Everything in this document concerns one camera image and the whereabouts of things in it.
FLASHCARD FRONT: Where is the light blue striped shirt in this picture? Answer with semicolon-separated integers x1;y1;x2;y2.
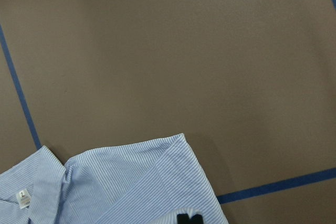
1;133;227;223

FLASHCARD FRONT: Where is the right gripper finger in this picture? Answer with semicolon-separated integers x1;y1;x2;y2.
176;214;203;224

